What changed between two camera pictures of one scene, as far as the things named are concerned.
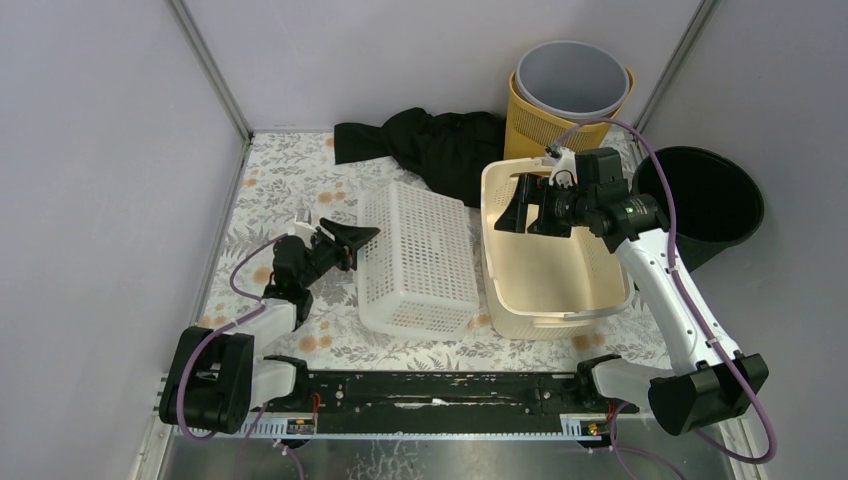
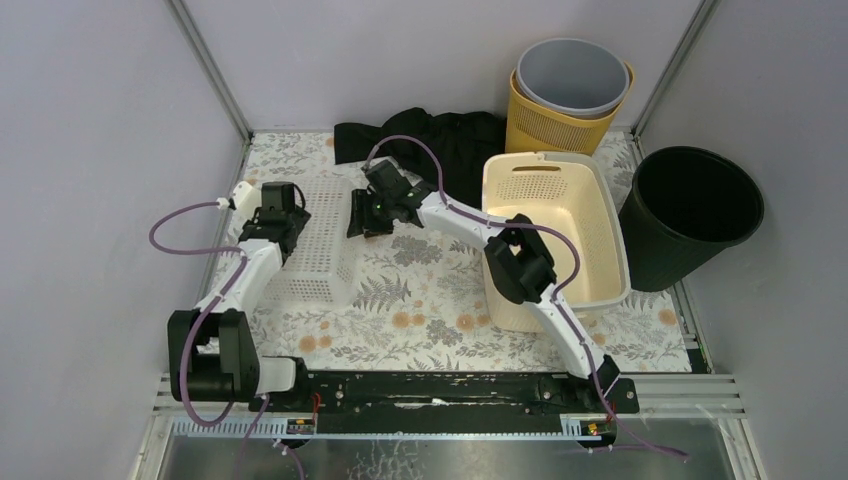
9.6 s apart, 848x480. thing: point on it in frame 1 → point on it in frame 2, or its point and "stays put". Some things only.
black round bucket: x=715 y=204 stays put
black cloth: x=446 y=151 stays put
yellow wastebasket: x=531 y=134 stays put
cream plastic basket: x=542 y=286 stays put
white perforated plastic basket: x=416 y=277 → x=322 y=269
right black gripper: x=532 y=189 → x=359 y=213
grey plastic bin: x=572 y=80 stays put
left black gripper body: x=330 y=250 → x=276 y=225
